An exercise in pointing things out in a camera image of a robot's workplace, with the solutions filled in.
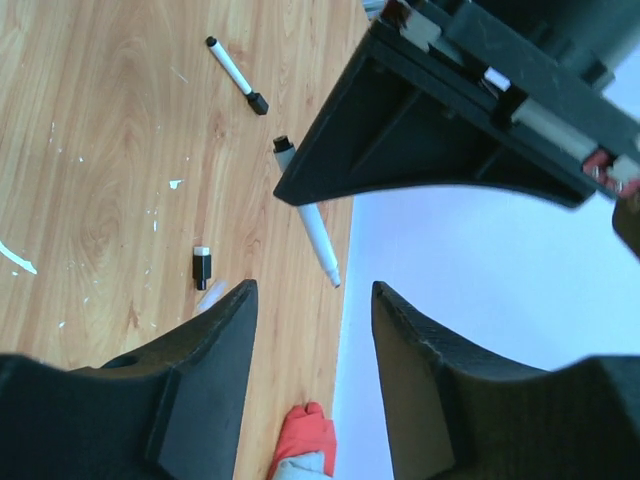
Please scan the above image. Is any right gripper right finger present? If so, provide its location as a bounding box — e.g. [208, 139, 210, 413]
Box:
[371, 281, 639, 479]

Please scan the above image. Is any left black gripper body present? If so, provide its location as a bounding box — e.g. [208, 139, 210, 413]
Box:
[375, 1, 639, 199]

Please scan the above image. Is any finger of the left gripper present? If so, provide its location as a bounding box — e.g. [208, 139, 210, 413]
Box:
[274, 27, 595, 208]

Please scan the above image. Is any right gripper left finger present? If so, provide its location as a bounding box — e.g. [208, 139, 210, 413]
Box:
[1, 280, 258, 479]

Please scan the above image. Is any white whiteboard marker pen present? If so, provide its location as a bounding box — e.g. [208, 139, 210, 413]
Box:
[273, 135, 341, 288]

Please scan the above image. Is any white marker black cap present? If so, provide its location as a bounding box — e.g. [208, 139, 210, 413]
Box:
[206, 36, 269, 116]

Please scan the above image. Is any small black pen cap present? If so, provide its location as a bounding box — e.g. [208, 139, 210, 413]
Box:
[192, 246, 212, 291]

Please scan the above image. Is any clear plastic pen cap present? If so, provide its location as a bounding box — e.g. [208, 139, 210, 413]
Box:
[196, 281, 227, 314]

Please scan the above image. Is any red and grey cloth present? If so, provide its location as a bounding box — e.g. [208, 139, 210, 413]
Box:
[267, 402, 337, 479]

